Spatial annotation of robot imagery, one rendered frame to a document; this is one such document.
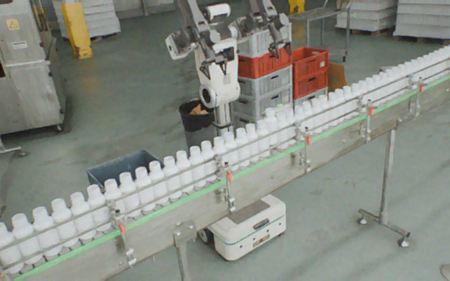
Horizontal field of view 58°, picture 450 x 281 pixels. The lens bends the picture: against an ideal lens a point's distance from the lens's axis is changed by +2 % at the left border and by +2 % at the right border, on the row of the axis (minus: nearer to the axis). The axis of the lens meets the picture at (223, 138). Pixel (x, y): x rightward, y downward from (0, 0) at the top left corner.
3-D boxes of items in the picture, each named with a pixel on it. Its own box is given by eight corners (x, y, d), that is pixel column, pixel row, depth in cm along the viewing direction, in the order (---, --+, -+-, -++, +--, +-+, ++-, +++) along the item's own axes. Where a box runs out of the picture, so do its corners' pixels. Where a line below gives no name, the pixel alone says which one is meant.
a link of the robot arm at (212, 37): (205, 26, 206) (191, 30, 201) (216, 17, 196) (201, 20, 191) (214, 48, 206) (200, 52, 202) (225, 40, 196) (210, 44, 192)
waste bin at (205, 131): (205, 186, 349) (196, 119, 322) (178, 168, 383) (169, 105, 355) (244, 167, 372) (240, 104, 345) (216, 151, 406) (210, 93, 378)
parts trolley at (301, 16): (307, 76, 605) (307, 8, 563) (281, 70, 646) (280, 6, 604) (351, 61, 658) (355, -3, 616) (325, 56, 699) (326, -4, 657)
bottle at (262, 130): (272, 154, 180) (270, 121, 173) (262, 159, 177) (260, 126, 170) (263, 150, 184) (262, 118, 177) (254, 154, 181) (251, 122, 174)
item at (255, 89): (256, 101, 403) (255, 80, 394) (228, 94, 431) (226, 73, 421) (293, 84, 439) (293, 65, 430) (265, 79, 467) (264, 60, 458)
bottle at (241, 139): (252, 163, 174) (250, 129, 167) (243, 168, 171) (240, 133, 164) (243, 159, 179) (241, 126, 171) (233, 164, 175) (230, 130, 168)
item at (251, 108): (256, 121, 413) (255, 101, 403) (230, 112, 441) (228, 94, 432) (293, 103, 448) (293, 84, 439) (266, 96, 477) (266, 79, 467)
